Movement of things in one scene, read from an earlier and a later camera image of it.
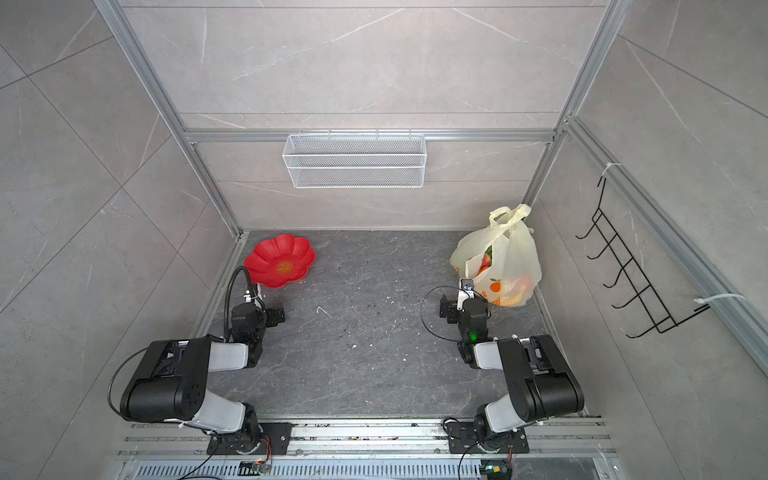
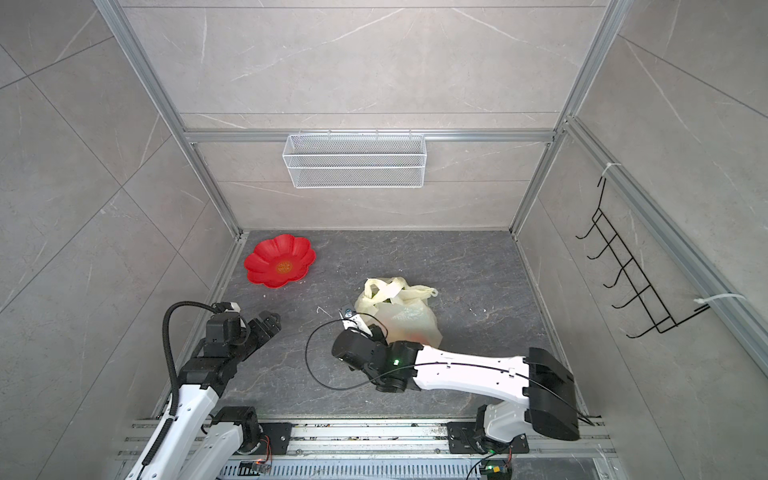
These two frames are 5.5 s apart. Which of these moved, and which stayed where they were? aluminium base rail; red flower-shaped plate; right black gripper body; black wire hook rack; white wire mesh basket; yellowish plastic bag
Moved: right black gripper body; yellowish plastic bag
Stayed: white wire mesh basket; black wire hook rack; red flower-shaped plate; aluminium base rail
